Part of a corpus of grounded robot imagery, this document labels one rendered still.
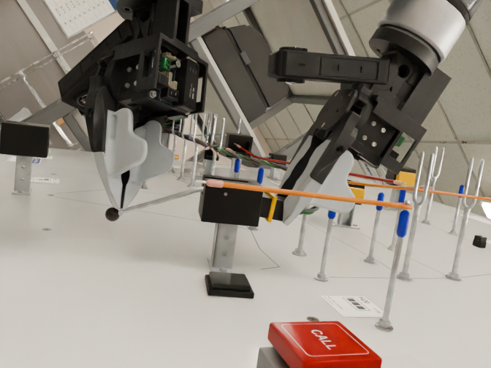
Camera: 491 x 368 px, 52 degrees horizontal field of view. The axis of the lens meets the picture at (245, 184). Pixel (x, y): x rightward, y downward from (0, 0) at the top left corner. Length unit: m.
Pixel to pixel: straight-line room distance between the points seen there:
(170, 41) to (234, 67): 1.09
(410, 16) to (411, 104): 0.08
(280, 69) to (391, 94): 0.12
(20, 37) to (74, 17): 0.81
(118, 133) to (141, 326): 0.19
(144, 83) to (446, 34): 0.28
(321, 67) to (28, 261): 0.32
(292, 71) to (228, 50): 1.09
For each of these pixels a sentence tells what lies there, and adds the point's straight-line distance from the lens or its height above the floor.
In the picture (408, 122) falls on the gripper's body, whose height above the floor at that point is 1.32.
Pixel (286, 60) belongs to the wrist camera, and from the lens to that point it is 0.48.
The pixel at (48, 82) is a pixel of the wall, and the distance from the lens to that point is 8.11.
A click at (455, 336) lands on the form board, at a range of 0.47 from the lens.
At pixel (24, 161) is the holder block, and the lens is 0.78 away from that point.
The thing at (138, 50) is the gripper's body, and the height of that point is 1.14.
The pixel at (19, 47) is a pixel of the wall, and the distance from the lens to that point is 8.21.
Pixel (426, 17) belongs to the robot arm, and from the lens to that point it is 0.52.
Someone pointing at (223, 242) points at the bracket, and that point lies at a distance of 0.50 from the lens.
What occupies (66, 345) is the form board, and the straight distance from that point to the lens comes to 0.35.
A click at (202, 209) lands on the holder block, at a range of 0.48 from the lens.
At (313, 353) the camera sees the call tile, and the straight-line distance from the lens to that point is 0.29.
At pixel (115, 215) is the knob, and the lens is 0.50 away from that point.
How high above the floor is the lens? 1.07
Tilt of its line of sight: 11 degrees up
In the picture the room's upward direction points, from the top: 56 degrees clockwise
